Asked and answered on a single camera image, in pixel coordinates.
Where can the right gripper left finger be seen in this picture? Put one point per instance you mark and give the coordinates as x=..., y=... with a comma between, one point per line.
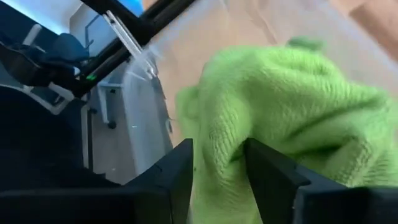
x=140, y=205

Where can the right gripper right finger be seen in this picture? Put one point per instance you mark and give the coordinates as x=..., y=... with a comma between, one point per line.
x=311, y=205

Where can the green microfiber towel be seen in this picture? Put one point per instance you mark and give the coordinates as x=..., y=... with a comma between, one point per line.
x=280, y=99

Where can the clear plastic bin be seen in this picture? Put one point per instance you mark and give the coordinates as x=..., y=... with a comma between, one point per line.
x=146, y=124

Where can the white rolling cart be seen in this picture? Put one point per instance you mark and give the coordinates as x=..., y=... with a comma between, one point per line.
x=109, y=99

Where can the blue office chair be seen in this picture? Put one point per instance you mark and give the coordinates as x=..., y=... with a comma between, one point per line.
x=70, y=48

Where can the silver metal bracket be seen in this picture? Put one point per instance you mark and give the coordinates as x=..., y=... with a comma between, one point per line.
x=127, y=37

